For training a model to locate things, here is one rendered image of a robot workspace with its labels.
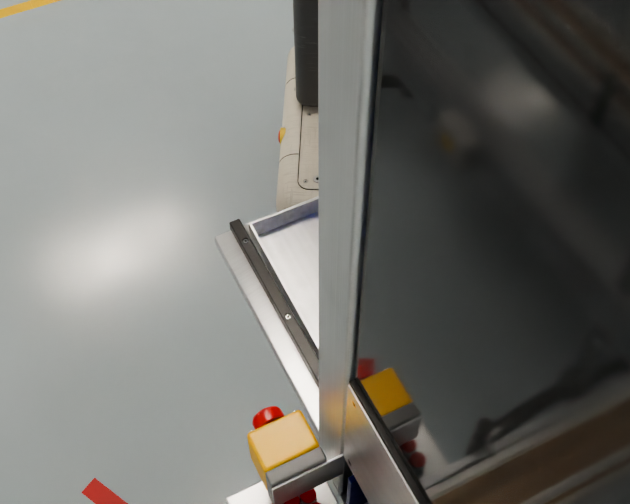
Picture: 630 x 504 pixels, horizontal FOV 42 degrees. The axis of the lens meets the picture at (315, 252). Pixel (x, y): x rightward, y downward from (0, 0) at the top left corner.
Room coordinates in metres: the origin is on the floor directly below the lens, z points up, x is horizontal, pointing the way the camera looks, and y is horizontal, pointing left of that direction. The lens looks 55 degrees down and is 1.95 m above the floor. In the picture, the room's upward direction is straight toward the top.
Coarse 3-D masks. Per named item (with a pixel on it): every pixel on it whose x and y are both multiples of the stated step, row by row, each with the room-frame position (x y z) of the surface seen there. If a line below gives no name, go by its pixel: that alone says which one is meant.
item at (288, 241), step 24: (288, 216) 0.82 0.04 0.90; (312, 216) 0.83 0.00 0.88; (264, 240) 0.78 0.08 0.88; (288, 240) 0.78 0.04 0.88; (312, 240) 0.78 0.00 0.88; (288, 264) 0.73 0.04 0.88; (312, 264) 0.73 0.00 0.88; (288, 288) 0.69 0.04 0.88; (312, 288) 0.69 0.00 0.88; (312, 312) 0.65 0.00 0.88; (312, 336) 0.59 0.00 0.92
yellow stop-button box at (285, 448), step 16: (288, 416) 0.41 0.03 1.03; (256, 432) 0.39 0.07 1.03; (272, 432) 0.39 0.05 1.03; (288, 432) 0.39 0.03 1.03; (304, 432) 0.39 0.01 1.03; (256, 448) 0.37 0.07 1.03; (272, 448) 0.37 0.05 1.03; (288, 448) 0.37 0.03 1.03; (304, 448) 0.37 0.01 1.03; (320, 448) 0.37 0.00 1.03; (256, 464) 0.37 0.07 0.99; (272, 464) 0.35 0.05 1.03; (288, 464) 0.35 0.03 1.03; (304, 464) 0.35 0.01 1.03; (272, 480) 0.33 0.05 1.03; (272, 496) 0.33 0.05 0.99
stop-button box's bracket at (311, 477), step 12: (312, 468) 0.35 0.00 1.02; (324, 468) 0.35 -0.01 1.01; (336, 468) 0.36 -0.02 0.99; (288, 480) 0.34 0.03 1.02; (300, 480) 0.34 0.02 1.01; (312, 480) 0.35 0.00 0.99; (324, 480) 0.35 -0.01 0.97; (276, 492) 0.33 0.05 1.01; (288, 492) 0.33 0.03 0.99; (300, 492) 0.34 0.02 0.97
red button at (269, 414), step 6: (264, 408) 0.43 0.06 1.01; (270, 408) 0.43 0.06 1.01; (276, 408) 0.43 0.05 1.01; (258, 414) 0.42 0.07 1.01; (264, 414) 0.42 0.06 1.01; (270, 414) 0.42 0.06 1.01; (276, 414) 0.42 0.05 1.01; (282, 414) 0.43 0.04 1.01; (258, 420) 0.42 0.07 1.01; (264, 420) 0.42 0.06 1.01; (270, 420) 0.42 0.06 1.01; (258, 426) 0.41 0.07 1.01
